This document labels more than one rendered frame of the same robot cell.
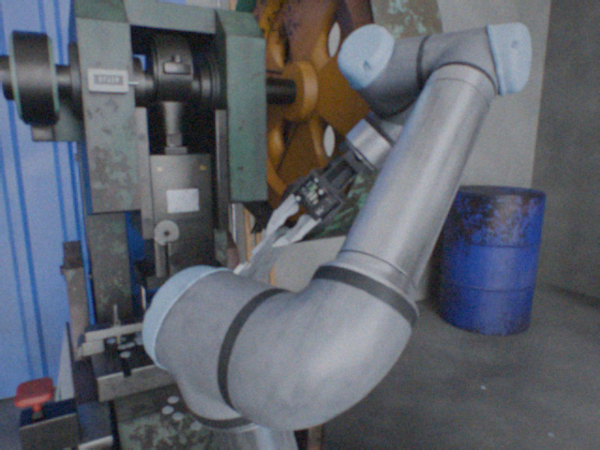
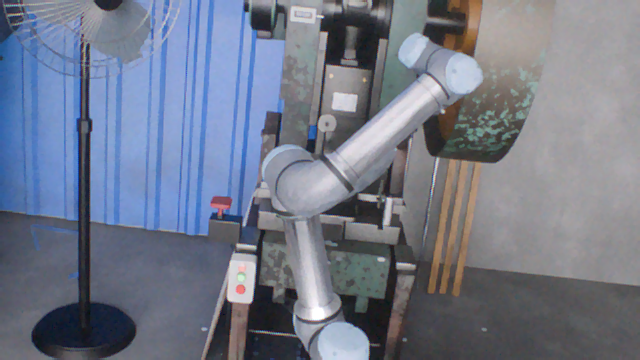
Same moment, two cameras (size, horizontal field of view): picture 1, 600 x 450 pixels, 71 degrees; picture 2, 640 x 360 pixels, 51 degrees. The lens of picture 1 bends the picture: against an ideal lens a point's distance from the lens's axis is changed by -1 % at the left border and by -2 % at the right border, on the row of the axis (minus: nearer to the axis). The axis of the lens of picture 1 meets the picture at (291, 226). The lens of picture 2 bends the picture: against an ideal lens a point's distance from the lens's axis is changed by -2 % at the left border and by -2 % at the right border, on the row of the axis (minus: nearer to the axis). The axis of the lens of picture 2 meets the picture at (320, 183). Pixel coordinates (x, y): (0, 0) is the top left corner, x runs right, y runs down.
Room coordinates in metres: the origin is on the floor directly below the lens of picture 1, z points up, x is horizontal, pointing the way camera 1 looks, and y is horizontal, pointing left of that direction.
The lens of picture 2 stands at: (-0.84, -0.64, 1.51)
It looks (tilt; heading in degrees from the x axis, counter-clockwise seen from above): 19 degrees down; 27
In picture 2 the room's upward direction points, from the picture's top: 7 degrees clockwise
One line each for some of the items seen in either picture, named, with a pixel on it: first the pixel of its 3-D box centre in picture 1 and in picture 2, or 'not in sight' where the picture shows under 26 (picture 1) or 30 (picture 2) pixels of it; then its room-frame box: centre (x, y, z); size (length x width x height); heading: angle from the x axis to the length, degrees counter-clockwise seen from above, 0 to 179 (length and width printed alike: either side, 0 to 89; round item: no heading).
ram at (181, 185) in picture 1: (178, 209); (343, 107); (1.02, 0.27, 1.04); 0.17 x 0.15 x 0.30; 28
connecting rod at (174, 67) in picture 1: (170, 111); (353, 30); (1.05, 0.29, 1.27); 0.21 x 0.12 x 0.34; 28
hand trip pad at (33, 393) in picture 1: (37, 405); (220, 211); (0.70, 0.47, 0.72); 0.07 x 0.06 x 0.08; 28
